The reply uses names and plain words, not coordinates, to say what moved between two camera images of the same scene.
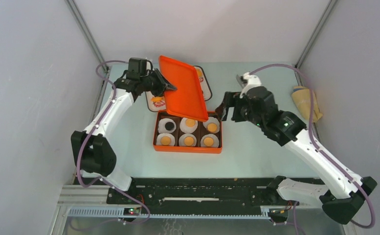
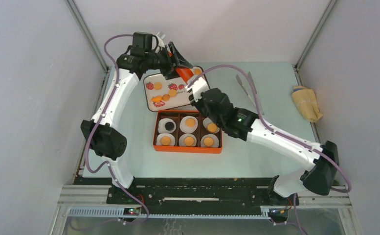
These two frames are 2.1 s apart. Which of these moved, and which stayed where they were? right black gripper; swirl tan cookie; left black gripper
Moved: right black gripper; left black gripper
Stayed: swirl tan cookie
